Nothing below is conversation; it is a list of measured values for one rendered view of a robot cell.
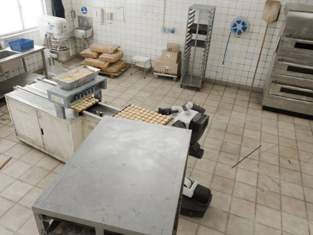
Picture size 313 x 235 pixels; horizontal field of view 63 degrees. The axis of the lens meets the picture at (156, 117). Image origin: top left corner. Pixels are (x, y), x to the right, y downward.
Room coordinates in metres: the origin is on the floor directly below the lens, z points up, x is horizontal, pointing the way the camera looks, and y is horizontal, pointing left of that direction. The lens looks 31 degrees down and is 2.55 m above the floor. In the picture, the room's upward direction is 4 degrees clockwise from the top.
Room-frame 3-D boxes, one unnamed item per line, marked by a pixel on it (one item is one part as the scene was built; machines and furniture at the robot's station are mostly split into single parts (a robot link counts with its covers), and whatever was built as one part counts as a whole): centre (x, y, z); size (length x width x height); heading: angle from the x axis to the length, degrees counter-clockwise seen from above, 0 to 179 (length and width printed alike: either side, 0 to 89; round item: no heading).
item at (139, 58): (6.50, 0.46, 0.23); 0.45 x 0.45 x 0.46; 62
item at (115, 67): (6.50, 1.21, 0.19); 0.72 x 0.42 x 0.15; 165
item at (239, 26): (6.01, -1.71, 1.10); 0.41 x 0.17 x 1.10; 70
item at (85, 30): (7.25, 2.11, 0.93); 0.99 x 0.38 x 1.09; 70
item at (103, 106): (3.21, 1.06, 0.87); 2.01 x 0.03 x 0.07; 62
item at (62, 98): (3.03, 1.03, 1.01); 0.72 x 0.33 x 0.34; 152
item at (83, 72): (3.03, 1.02, 1.28); 0.54 x 0.27 x 0.06; 152
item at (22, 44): (5.32, 2.90, 0.95); 0.40 x 0.30 x 0.14; 163
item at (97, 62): (6.38, 1.57, 0.32); 0.72 x 0.42 x 0.17; 75
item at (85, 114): (2.96, 1.19, 0.87); 2.01 x 0.03 x 0.07; 62
